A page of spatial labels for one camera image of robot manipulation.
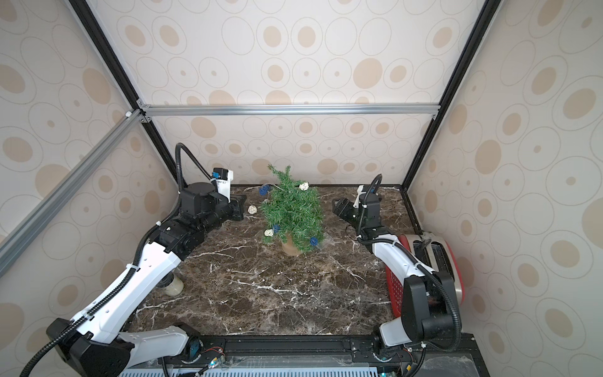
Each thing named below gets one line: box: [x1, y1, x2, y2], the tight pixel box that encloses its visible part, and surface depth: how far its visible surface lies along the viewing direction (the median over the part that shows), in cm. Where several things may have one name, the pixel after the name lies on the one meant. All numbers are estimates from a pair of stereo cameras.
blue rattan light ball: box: [259, 184, 271, 196], surface depth 74 cm
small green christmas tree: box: [260, 164, 325, 253], surface depth 76 cm
